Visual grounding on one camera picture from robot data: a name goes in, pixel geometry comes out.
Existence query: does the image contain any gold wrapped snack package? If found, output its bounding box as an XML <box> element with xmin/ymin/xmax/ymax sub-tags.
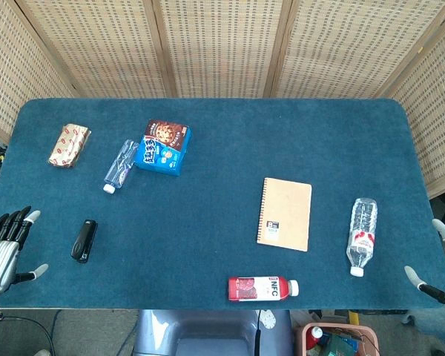
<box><xmin>47</xmin><ymin>123</ymin><xmax>92</xmax><ymax>170</ymax></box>

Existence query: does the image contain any blue table mat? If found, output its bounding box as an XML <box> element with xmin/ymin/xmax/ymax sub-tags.
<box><xmin>0</xmin><ymin>97</ymin><xmax>445</xmax><ymax>311</ymax></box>

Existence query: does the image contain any grey-blue robot torso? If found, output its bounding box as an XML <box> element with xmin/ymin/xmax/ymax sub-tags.
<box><xmin>133</xmin><ymin>309</ymin><xmax>294</xmax><ymax>356</ymax></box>

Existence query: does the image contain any blue cookie box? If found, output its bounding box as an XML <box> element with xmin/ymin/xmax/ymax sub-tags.
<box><xmin>133</xmin><ymin>118</ymin><xmax>193</xmax><ymax>177</ymax></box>

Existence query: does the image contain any black floor cable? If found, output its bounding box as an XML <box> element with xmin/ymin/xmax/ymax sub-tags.
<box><xmin>0</xmin><ymin>313</ymin><xmax>59</xmax><ymax>356</ymax></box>

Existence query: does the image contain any clear water bottle red label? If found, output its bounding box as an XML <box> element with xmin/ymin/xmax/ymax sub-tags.
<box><xmin>346</xmin><ymin>197</ymin><xmax>378</xmax><ymax>278</ymax></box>

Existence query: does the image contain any pink plastic basket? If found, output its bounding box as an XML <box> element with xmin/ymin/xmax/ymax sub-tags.
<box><xmin>294</xmin><ymin>322</ymin><xmax>381</xmax><ymax>356</ymax></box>

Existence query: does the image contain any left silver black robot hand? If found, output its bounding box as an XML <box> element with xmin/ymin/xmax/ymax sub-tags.
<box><xmin>0</xmin><ymin>205</ymin><xmax>50</xmax><ymax>296</ymax></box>

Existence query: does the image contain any red bottle white cap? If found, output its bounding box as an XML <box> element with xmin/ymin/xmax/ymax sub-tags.
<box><xmin>306</xmin><ymin>326</ymin><xmax>324</xmax><ymax>350</ymax></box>

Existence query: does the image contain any woven rattan screen panel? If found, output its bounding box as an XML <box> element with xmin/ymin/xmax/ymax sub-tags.
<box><xmin>374</xmin><ymin>10</ymin><xmax>445</xmax><ymax>200</ymax></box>
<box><xmin>14</xmin><ymin>0</ymin><xmax>175</xmax><ymax>99</ymax></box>
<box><xmin>270</xmin><ymin>0</ymin><xmax>445</xmax><ymax>99</ymax></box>
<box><xmin>151</xmin><ymin>0</ymin><xmax>294</xmax><ymax>99</ymax></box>
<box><xmin>0</xmin><ymin>0</ymin><xmax>77</xmax><ymax>144</ymax></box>

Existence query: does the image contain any red NFC juice bottle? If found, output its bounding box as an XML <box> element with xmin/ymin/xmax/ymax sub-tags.
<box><xmin>228</xmin><ymin>275</ymin><xmax>300</xmax><ymax>303</ymax></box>

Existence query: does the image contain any clear water bottle purple label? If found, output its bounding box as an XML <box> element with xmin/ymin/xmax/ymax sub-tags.
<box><xmin>102</xmin><ymin>139</ymin><xmax>140</xmax><ymax>194</ymax></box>

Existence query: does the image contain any black stapler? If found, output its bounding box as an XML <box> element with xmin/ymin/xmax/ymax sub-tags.
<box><xmin>70</xmin><ymin>219</ymin><xmax>99</xmax><ymax>264</ymax></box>

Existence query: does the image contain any yellow spiral notebook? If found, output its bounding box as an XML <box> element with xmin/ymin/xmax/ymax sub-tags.
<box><xmin>256</xmin><ymin>177</ymin><xmax>313</xmax><ymax>253</ymax></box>

